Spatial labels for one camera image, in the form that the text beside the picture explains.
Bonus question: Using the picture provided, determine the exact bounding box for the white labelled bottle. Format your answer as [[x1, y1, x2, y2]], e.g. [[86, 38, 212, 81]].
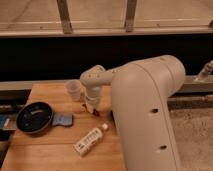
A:
[[74, 123, 109, 156]]

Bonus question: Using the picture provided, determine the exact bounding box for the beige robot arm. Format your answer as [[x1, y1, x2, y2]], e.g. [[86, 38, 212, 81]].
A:
[[80, 55, 185, 171]]

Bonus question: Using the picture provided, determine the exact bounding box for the translucent plastic cup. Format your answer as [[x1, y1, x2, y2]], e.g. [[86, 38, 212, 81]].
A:
[[65, 79, 81, 101]]

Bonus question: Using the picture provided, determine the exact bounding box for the right window frame post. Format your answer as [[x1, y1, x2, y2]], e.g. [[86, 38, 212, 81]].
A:
[[124, 0, 137, 32]]

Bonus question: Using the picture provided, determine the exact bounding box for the dark ceramic bowl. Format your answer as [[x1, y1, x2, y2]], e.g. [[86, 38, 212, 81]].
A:
[[16, 102, 54, 134]]

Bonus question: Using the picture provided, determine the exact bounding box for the left window frame post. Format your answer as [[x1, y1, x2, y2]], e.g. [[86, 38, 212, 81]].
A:
[[57, 0, 72, 34]]

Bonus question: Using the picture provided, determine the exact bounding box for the window frame post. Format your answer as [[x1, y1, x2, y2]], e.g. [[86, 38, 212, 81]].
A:
[[57, 0, 72, 34], [124, 0, 137, 32]]

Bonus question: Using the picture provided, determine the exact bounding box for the blue sponge cloth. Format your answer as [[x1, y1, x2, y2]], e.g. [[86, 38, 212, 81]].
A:
[[52, 113, 73, 127]]

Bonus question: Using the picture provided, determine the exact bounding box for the grey cable hose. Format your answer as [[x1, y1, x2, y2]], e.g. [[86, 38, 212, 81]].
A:
[[195, 60, 213, 82]]

